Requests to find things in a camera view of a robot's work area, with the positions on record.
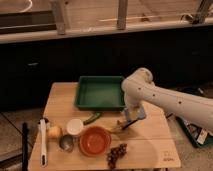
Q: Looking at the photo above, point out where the blue sponge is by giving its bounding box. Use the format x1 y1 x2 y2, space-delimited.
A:
132 106 146 120

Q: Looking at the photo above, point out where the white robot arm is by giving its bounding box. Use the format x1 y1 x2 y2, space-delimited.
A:
121 68 213 132

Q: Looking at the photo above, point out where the green plastic tray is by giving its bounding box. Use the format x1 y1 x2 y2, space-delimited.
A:
75 76 125 111

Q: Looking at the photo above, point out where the wooden scrub brush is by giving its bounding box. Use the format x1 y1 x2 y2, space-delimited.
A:
117 119 138 130

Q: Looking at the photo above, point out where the green chili pepper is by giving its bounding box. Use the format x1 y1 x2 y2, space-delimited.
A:
83 112 101 125

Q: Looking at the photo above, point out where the bunch of dark grapes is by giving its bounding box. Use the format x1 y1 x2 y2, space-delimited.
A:
107 143 127 169

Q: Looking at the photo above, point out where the orange bowl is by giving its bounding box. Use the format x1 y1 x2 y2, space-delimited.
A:
79 126 111 157

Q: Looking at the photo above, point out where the white cup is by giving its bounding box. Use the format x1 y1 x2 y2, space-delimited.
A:
66 119 84 136

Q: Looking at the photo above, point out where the yellow onion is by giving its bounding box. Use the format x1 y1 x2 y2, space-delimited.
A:
47 126 62 139

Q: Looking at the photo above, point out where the black pole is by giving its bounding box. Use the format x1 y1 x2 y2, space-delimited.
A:
22 122 28 171

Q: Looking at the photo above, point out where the white handled utensil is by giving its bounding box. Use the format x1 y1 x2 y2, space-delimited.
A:
40 118 47 167

